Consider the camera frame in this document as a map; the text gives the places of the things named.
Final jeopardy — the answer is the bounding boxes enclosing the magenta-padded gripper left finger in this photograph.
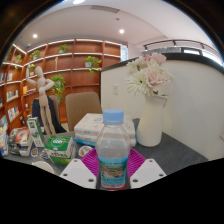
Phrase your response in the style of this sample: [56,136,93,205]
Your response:
[59,148,100,191]

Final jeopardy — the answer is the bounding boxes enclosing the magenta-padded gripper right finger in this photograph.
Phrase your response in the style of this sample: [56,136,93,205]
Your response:
[126,148,167,191]

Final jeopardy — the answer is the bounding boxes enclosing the clear water bottle blue cap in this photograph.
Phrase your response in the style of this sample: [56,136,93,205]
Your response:
[95,109,132,191]

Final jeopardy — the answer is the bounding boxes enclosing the flat green white box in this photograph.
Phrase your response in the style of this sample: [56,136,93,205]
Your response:
[44,134,77,166]

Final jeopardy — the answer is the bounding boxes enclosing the white ceramic vase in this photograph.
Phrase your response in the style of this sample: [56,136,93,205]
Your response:
[135,94,168,148]

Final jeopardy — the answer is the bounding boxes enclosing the upright green white carton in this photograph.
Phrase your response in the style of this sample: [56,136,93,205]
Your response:
[26,116,46,149]

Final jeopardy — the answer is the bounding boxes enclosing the dark book stack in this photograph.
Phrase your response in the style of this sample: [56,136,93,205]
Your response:
[7,126,34,158]

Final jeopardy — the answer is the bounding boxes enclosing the wooden artist mannequin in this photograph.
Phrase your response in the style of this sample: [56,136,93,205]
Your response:
[25,65,58,138]

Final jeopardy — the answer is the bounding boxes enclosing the pink and white flower bouquet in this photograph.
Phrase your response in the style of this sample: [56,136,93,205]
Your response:
[124,53,173,98]

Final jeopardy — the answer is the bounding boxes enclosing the grey window curtain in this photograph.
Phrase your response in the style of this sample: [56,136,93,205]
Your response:
[145,46,183,56]

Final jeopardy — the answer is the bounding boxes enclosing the window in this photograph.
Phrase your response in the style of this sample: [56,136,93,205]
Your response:
[182,48,223,66]

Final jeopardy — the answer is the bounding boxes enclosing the ceiling air vent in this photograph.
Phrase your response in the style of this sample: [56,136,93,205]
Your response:
[89,4,120,14]

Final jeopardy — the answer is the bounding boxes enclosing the white wall switch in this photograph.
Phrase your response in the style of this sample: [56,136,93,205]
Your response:
[112,83,120,96]

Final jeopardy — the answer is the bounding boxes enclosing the wooden wall shelf unit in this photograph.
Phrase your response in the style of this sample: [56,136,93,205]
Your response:
[0,38,129,134]

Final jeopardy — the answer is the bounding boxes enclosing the white wall notice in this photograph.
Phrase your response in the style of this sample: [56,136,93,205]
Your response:
[120,44,129,62]

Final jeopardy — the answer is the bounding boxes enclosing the black ceiling track rail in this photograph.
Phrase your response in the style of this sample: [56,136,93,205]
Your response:
[143,39,224,64]

